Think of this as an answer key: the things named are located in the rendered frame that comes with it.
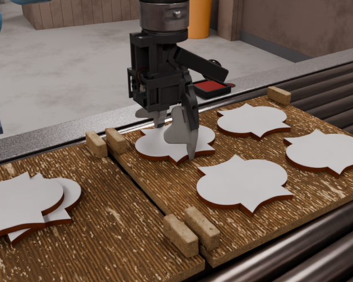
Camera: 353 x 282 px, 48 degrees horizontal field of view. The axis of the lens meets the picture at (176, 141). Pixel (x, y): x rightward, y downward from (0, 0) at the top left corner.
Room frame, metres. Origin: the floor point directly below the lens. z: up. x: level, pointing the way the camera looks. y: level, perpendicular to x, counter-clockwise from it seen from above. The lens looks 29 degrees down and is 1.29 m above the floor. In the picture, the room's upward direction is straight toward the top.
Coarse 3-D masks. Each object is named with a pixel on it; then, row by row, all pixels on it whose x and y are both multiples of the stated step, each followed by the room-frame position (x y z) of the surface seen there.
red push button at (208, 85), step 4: (196, 84) 0.93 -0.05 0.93; (200, 84) 0.93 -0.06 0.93; (204, 84) 0.93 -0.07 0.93; (208, 84) 0.93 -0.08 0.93; (212, 84) 0.93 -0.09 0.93; (216, 84) 0.93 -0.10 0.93; (220, 84) 0.93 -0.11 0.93; (204, 88) 0.91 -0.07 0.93; (208, 88) 0.91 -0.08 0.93; (212, 88) 0.91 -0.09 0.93; (216, 88) 0.91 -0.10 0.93
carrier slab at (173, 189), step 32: (320, 128) 0.68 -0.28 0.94; (128, 160) 0.56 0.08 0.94; (192, 160) 0.56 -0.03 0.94; (224, 160) 0.56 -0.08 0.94; (160, 192) 0.47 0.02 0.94; (192, 192) 0.47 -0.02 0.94; (320, 192) 0.47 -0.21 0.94; (352, 192) 0.47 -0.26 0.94; (224, 224) 0.40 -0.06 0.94; (256, 224) 0.40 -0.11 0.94; (288, 224) 0.41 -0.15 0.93; (224, 256) 0.35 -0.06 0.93
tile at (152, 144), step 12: (144, 132) 0.64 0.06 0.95; (156, 132) 0.64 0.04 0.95; (204, 132) 0.64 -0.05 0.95; (144, 144) 0.59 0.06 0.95; (156, 144) 0.60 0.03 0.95; (168, 144) 0.60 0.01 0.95; (180, 144) 0.60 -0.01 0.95; (204, 144) 0.60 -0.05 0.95; (144, 156) 0.56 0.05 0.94; (156, 156) 0.56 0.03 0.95; (168, 156) 0.56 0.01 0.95; (180, 156) 0.56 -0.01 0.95
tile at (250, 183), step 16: (240, 160) 0.55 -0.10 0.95; (256, 160) 0.55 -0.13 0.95; (208, 176) 0.50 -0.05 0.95; (224, 176) 0.50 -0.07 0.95; (240, 176) 0.50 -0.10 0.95; (256, 176) 0.50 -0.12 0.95; (272, 176) 0.50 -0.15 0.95; (208, 192) 0.46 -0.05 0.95; (224, 192) 0.46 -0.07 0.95; (240, 192) 0.46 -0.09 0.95; (256, 192) 0.46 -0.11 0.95; (272, 192) 0.46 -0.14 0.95; (288, 192) 0.46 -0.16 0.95; (224, 208) 0.43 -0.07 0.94; (256, 208) 0.43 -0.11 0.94
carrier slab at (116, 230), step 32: (32, 160) 0.56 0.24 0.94; (64, 160) 0.56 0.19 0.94; (96, 160) 0.56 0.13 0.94; (96, 192) 0.47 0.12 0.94; (128, 192) 0.47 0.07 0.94; (64, 224) 0.40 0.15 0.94; (96, 224) 0.40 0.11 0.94; (128, 224) 0.40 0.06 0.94; (160, 224) 0.40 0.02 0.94; (0, 256) 0.35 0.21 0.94; (32, 256) 0.35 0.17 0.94; (64, 256) 0.35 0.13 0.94; (96, 256) 0.35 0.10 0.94; (128, 256) 0.35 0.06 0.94; (160, 256) 0.35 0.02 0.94; (192, 256) 0.35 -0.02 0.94
